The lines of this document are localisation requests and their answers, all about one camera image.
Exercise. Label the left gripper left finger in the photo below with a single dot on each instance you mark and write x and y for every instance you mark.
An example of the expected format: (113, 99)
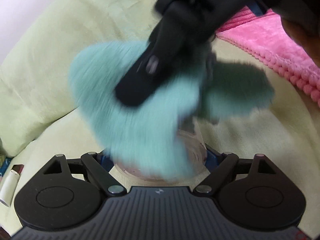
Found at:
(98, 167)

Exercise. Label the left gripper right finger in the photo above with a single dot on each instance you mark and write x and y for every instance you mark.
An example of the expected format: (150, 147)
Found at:
(221, 171)

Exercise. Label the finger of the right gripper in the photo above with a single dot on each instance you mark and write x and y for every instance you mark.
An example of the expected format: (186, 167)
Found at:
(156, 64)

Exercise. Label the clear plastic jar white lid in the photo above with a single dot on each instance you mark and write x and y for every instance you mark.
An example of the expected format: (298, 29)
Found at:
(184, 158)

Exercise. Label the teal microfiber cloth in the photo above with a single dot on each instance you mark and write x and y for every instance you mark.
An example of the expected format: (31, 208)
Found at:
(201, 87)

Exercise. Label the person's hand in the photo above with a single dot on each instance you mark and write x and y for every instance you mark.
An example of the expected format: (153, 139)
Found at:
(305, 30)

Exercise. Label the light green sofa cover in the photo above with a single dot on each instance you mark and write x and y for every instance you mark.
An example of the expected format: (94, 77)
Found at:
(39, 39)

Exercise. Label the pink fleece blanket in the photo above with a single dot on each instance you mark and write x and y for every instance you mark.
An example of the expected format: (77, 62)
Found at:
(264, 38)

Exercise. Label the blue floral blanket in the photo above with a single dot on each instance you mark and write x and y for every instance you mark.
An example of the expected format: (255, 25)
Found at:
(3, 164)

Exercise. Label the white cylindrical bottle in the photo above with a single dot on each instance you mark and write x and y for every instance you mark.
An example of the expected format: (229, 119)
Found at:
(10, 184)

